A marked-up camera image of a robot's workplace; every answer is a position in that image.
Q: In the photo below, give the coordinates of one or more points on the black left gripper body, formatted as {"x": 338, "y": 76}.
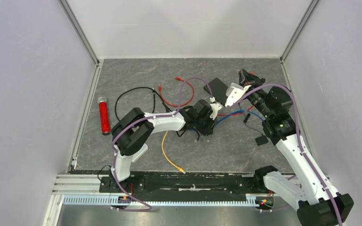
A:
{"x": 203, "y": 125}

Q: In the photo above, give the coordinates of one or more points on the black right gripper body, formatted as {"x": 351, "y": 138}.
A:
{"x": 254, "y": 83}

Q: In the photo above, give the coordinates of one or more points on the black network switch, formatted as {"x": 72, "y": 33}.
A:
{"x": 219, "y": 90}

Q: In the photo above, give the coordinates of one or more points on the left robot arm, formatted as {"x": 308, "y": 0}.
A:
{"x": 133, "y": 130}

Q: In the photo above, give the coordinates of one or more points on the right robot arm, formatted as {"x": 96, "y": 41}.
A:
{"x": 316, "y": 201}

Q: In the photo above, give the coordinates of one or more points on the clear plastic box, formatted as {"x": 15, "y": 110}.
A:
{"x": 138, "y": 154}

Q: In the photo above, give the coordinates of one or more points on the red glitter tube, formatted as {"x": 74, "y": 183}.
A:
{"x": 104, "y": 116}

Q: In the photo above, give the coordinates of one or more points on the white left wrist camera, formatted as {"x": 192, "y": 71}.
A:
{"x": 215, "y": 107}

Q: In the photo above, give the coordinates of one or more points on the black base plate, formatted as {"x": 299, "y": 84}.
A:
{"x": 151, "y": 186}

